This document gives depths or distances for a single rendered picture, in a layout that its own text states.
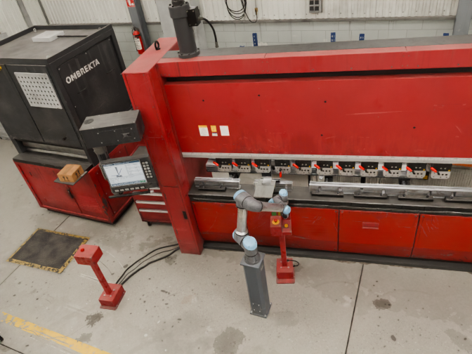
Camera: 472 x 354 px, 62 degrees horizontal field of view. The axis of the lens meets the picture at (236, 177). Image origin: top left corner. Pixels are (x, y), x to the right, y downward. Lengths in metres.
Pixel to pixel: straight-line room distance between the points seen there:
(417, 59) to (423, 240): 1.84
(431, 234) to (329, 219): 0.97
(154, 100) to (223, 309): 2.19
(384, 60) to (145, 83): 1.93
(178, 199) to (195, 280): 0.96
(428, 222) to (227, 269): 2.14
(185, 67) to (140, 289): 2.49
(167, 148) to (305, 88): 1.39
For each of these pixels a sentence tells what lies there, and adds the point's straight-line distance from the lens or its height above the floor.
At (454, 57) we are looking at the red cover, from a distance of 3.33.
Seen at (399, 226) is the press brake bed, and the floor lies 0.59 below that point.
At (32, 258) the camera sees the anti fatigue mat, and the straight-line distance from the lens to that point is 5.69.
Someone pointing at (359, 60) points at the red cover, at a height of 2.25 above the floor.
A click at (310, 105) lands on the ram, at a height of 1.86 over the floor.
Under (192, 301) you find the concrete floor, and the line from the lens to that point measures 4.36.
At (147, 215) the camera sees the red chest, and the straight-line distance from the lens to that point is 5.13.
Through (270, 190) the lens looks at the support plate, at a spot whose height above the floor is 1.00.
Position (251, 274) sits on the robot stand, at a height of 0.66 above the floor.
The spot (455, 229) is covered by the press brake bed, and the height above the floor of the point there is 0.60.
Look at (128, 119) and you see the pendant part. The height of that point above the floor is 1.95.
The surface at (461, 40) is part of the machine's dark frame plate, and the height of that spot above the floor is 2.30.
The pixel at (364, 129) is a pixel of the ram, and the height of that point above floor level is 1.62.
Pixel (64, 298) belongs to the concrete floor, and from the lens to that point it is 5.00.
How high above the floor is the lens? 3.48
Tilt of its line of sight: 37 degrees down
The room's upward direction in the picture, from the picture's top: 10 degrees counter-clockwise
